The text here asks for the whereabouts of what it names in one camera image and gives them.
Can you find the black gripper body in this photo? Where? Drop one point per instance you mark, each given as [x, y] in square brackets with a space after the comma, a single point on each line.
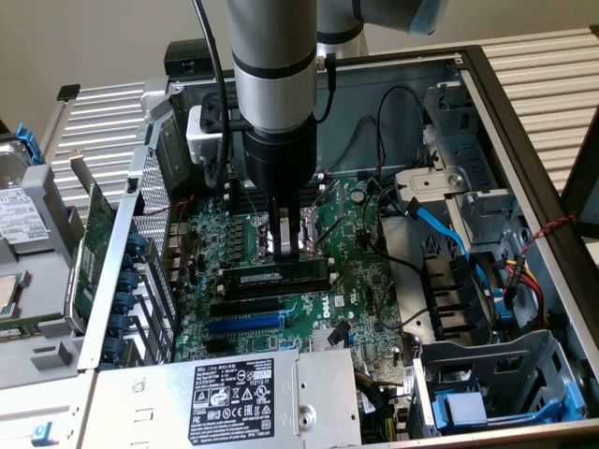
[281, 163]

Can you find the green RAM stick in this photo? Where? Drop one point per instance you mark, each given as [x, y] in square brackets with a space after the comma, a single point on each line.
[11, 333]
[252, 276]

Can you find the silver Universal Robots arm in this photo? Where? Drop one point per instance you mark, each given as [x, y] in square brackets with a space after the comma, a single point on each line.
[271, 47]

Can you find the black RAM slot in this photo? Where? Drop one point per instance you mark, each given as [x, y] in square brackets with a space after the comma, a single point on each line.
[276, 292]
[281, 286]
[239, 210]
[239, 189]
[239, 203]
[239, 196]

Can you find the CPU socket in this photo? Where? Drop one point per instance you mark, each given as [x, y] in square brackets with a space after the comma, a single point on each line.
[306, 234]

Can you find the thin metal locking lever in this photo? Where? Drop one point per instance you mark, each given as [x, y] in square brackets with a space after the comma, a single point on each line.
[255, 208]
[332, 231]

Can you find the silver socket cover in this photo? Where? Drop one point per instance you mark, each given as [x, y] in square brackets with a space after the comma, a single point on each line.
[340, 198]

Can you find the silver coin battery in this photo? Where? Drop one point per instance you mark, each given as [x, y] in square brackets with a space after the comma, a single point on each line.
[358, 195]

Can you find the green Dell motherboard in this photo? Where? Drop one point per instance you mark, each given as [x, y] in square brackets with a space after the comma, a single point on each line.
[355, 280]

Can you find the long black expansion slot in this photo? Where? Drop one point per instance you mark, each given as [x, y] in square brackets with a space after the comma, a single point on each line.
[243, 308]

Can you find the blue expansion slot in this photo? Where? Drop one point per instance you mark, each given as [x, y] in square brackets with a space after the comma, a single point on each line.
[243, 324]

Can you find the open metal PC case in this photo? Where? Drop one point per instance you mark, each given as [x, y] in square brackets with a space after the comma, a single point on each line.
[365, 93]

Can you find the silver chipset heatsink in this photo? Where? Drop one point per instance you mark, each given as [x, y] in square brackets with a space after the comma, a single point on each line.
[320, 340]

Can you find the short black expansion slot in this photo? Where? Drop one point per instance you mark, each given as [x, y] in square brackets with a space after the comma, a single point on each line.
[217, 346]

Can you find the black box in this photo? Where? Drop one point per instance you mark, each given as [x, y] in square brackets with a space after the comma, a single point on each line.
[182, 58]

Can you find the blue card retention clip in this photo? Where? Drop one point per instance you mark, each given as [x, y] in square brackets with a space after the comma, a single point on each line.
[136, 244]
[128, 262]
[120, 325]
[113, 350]
[127, 281]
[124, 303]

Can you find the black fan shroud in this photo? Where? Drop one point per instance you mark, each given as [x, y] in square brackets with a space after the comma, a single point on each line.
[449, 290]

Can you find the green graphics card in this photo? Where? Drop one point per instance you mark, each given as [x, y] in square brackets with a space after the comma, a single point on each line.
[96, 243]

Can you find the silver optical drive cage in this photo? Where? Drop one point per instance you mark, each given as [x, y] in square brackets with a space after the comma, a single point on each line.
[472, 159]

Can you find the silver power supply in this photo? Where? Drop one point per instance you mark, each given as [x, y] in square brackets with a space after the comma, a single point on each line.
[154, 397]

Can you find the grey metal disk bay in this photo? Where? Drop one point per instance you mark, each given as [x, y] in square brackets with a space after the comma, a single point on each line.
[468, 355]

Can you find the black table end cap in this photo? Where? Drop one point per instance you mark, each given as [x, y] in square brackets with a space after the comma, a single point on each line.
[68, 92]

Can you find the blue disk carrier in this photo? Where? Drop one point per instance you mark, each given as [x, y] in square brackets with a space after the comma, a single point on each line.
[29, 145]

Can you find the silver hard disk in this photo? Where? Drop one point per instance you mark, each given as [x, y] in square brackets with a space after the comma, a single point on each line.
[18, 210]

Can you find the silver CPU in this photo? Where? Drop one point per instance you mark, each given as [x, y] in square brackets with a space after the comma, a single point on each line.
[7, 294]

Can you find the blue button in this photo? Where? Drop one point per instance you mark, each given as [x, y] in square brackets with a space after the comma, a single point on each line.
[42, 433]

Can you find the black camera bracket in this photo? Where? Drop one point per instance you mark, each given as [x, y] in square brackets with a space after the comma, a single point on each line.
[213, 112]

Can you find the blue plastic disk bracket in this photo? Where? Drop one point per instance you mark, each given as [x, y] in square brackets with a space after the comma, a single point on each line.
[461, 409]

